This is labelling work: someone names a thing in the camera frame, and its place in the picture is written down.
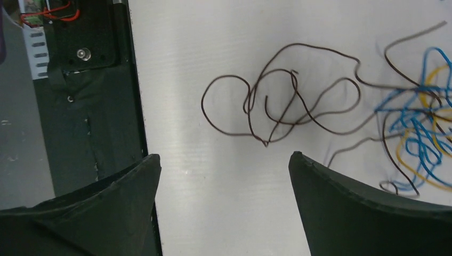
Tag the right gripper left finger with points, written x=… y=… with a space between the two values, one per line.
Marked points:
x=108 y=217

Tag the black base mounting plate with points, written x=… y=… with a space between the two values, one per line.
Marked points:
x=89 y=104

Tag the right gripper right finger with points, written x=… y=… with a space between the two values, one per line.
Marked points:
x=343 y=216

